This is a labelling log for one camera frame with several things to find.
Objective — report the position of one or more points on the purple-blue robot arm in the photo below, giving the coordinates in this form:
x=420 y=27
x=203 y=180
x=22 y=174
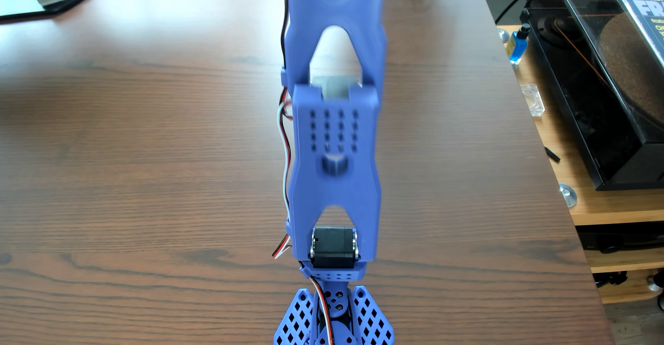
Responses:
x=337 y=142

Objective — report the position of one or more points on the clear plastic piece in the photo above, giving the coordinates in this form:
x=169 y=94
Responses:
x=533 y=100

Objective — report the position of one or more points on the small metal knob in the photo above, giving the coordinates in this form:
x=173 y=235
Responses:
x=502 y=35

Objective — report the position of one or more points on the small blue liquid bottle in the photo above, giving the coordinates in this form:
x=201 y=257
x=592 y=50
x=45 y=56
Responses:
x=517 y=48

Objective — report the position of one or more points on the small black stick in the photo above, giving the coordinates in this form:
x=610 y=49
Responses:
x=552 y=155

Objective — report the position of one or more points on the round metal disc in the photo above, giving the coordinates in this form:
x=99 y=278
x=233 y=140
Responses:
x=568 y=196

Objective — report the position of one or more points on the black turntable with dust cover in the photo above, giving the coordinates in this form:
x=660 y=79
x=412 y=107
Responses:
x=581 y=101

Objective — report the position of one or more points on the light wooden cabinet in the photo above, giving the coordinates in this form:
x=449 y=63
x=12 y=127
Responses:
x=596 y=207

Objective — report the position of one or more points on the cork platter mat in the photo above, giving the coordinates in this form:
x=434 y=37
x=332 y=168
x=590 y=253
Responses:
x=630 y=70

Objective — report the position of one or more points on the blue album cover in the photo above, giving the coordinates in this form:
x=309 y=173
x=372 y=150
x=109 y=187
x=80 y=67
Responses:
x=648 y=18

